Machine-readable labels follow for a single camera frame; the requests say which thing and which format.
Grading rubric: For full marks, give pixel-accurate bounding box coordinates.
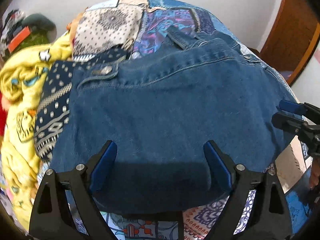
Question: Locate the green patterned bag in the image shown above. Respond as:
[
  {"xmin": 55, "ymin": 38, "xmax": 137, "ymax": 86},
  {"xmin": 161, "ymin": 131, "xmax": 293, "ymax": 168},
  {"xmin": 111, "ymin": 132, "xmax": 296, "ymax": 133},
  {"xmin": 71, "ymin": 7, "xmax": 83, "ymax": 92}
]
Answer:
[{"xmin": 23, "ymin": 31, "xmax": 51, "ymax": 48}]

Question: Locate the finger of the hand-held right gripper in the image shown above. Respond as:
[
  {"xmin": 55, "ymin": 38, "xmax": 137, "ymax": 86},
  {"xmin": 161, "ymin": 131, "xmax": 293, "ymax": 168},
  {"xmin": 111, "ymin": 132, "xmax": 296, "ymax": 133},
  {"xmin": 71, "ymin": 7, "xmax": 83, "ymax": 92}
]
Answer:
[
  {"xmin": 279, "ymin": 100, "xmax": 320, "ymax": 117},
  {"xmin": 271, "ymin": 112, "xmax": 312, "ymax": 137}
]

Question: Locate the pile of mixed clothes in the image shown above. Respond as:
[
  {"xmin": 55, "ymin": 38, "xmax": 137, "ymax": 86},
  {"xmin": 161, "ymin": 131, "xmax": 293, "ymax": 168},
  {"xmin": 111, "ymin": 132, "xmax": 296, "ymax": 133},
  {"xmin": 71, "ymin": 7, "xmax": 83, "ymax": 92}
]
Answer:
[{"xmin": 0, "ymin": 9, "xmax": 26, "ymax": 56}]

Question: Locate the blue denim jacket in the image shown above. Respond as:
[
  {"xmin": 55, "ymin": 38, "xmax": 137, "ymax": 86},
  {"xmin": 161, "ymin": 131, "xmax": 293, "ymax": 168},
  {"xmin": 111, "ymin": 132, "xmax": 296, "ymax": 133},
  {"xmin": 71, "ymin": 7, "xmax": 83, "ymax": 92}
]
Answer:
[{"xmin": 49, "ymin": 26, "xmax": 298, "ymax": 215}]

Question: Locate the red plush toy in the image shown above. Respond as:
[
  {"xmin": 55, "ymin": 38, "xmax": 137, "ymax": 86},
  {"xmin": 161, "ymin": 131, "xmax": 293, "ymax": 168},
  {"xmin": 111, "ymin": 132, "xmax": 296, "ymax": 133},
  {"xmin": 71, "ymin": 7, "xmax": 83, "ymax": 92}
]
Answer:
[{"xmin": 0, "ymin": 92, "xmax": 8, "ymax": 137}]

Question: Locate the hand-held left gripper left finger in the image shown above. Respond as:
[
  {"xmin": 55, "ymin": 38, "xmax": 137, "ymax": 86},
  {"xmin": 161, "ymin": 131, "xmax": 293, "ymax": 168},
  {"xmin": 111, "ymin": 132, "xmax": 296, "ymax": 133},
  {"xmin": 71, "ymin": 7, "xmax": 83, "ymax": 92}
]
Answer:
[{"xmin": 29, "ymin": 140, "xmax": 118, "ymax": 240}]

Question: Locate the dark green cushion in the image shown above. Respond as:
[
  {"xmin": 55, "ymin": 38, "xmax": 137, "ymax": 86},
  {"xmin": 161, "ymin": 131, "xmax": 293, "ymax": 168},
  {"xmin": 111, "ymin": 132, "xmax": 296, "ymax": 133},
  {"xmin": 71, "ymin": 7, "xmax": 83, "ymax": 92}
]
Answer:
[{"xmin": 21, "ymin": 13, "xmax": 58, "ymax": 41}]

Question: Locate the person's right hand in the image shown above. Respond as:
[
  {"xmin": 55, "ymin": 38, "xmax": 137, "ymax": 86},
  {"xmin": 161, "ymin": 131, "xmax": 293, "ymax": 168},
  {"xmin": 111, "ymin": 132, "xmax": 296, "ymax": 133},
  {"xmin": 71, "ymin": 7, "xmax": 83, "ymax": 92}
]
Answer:
[{"xmin": 308, "ymin": 161, "xmax": 320, "ymax": 193}]

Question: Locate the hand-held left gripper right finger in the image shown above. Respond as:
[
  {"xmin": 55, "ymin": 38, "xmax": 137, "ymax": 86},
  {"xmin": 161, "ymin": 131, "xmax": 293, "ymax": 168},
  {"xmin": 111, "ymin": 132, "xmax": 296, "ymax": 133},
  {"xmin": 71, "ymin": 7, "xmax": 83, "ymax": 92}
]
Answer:
[{"xmin": 203, "ymin": 140, "xmax": 293, "ymax": 240}]

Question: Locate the brown wooden door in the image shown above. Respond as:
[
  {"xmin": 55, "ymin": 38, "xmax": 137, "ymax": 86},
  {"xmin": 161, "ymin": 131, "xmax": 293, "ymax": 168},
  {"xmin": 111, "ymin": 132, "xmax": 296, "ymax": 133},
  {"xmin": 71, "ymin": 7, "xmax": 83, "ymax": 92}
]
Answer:
[{"xmin": 258, "ymin": 0, "xmax": 320, "ymax": 86}]

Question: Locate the yellow cartoon print blanket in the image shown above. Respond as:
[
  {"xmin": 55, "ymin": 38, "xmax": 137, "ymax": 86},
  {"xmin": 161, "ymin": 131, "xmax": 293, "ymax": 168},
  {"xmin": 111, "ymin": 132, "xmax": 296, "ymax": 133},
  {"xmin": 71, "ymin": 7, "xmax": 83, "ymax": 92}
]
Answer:
[{"xmin": 0, "ymin": 31, "xmax": 76, "ymax": 232}]

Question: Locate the orange box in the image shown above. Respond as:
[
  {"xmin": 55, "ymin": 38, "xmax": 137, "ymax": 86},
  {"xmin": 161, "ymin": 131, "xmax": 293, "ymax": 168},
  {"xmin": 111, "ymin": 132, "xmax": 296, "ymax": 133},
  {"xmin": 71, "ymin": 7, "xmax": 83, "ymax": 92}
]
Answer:
[{"xmin": 7, "ymin": 26, "xmax": 31, "ymax": 52}]

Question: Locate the blue patchwork bed quilt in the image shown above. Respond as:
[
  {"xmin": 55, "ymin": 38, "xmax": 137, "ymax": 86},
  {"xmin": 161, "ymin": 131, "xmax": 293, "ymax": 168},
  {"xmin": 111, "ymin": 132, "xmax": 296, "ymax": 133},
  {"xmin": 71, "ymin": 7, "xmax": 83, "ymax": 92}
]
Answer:
[{"xmin": 33, "ymin": 0, "xmax": 314, "ymax": 240}]

